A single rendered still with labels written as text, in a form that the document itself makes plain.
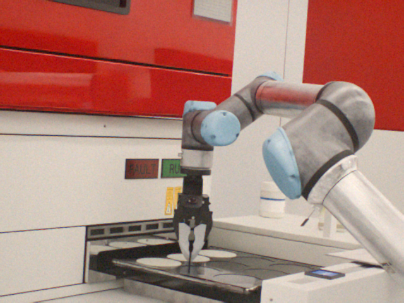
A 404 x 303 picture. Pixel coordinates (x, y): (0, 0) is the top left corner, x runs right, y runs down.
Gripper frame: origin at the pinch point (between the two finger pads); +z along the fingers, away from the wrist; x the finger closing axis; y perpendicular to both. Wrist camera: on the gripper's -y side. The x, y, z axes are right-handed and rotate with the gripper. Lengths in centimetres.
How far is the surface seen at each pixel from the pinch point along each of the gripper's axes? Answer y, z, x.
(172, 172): 16.1, -17.7, 4.9
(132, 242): 4.9, -1.7, 13.4
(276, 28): 320, -87, -62
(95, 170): -3.7, -18.4, 22.6
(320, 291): -51, -4, -20
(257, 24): 305, -86, -49
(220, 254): 13.8, 1.3, -8.3
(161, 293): -6.1, 7.6, 6.0
